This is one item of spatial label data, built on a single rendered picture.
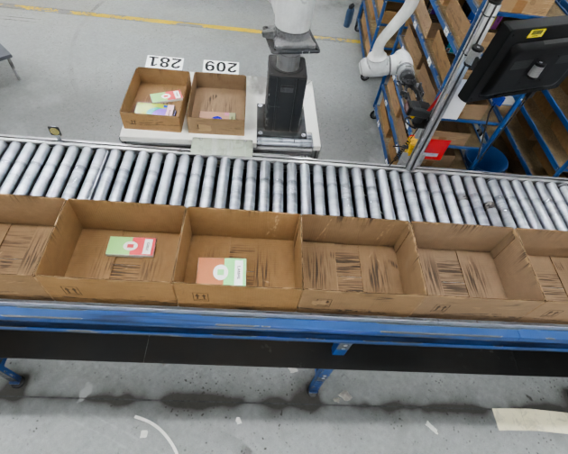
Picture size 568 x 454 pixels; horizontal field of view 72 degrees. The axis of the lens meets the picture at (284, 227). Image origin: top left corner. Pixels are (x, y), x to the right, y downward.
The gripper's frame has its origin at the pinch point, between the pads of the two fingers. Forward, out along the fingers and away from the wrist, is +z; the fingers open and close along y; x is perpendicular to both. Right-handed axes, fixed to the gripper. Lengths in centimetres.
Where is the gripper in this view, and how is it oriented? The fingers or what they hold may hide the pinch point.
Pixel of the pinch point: (414, 99)
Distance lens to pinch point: 218.6
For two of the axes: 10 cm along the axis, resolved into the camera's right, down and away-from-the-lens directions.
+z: 0.0, 8.1, -5.8
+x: -1.0, 5.8, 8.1
